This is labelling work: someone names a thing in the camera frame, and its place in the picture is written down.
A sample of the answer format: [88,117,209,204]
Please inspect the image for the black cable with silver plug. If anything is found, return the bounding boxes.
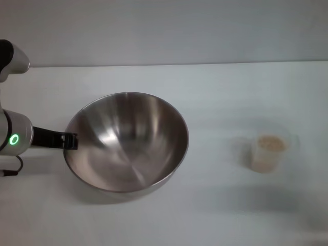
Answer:
[0,155,24,177]

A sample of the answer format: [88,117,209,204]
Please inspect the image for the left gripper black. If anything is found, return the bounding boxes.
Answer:
[32,126,78,152]

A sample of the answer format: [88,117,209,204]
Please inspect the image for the white rice grains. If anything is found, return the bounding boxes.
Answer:
[252,134,286,173]

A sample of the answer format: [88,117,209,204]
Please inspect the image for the stainless steel mixing bowl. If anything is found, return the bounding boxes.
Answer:
[63,91,190,203]

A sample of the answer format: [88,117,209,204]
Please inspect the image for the clear plastic measuring cup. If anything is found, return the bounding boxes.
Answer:
[234,133,300,174]

